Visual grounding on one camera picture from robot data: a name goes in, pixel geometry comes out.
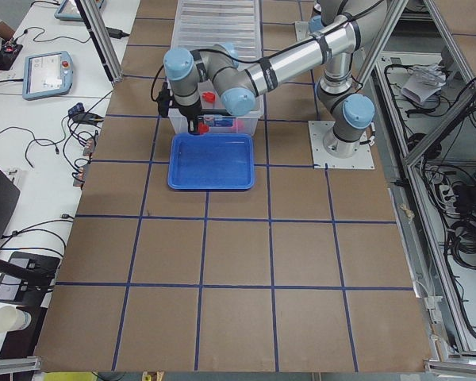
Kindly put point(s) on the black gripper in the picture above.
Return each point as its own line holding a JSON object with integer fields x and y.
{"x": 190, "y": 113}

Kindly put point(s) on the red block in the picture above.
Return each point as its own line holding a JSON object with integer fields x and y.
{"x": 209, "y": 97}
{"x": 202, "y": 128}

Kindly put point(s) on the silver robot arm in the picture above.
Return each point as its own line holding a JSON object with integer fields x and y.
{"x": 342, "y": 28}

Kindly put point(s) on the clear plastic storage box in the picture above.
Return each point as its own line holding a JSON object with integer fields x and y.
{"x": 220, "y": 121}

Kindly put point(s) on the blue plastic tray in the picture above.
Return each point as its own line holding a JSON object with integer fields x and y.
{"x": 211, "y": 162}

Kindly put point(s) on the black power adapter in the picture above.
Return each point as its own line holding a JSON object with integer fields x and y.
{"x": 116, "y": 33}

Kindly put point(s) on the teach pendant tablet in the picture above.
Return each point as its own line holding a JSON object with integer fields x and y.
{"x": 68, "y": 10}
{"x": 47, "y": 75}

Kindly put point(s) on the white paper cup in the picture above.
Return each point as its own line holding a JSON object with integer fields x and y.
{"x": 12, "y": 319}

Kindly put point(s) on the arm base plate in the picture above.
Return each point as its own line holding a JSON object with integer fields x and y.
{"x": 328, "y": 152}
{"x": 302, "y": 29}

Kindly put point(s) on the aluminium frame post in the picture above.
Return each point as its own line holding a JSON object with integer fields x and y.
{"x": 98, "y": 33}

